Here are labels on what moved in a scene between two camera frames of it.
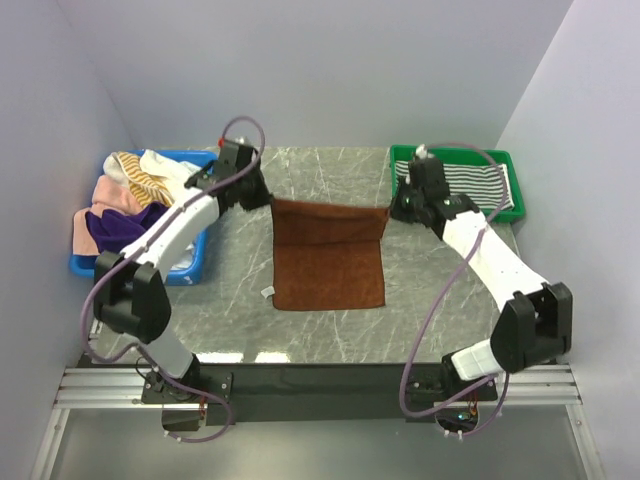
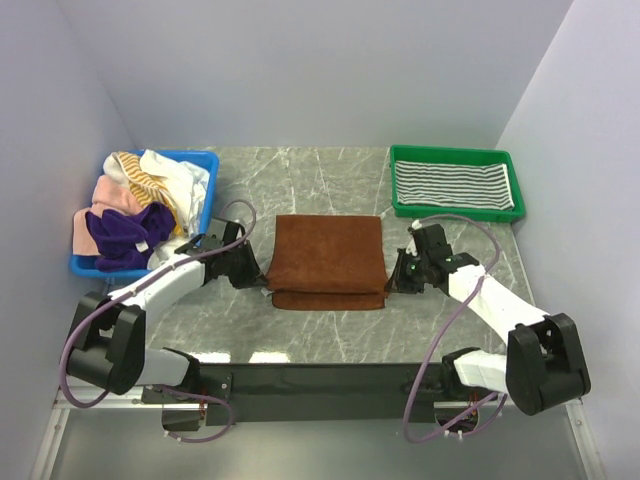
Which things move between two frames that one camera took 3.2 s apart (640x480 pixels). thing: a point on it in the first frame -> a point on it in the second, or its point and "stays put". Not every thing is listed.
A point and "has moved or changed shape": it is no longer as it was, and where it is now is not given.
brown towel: x=326 y=255 has moved or changed shape
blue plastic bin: x=84 y=265 stays put
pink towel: x=108 y=194 stays put
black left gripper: x=264 y=196 -> x=253 y=275
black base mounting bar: x=251 y=394 stays put
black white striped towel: x=488 y=185 stays put
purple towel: x=113 y=229 stays put
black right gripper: x=396 y=211 -> x=399 y=282
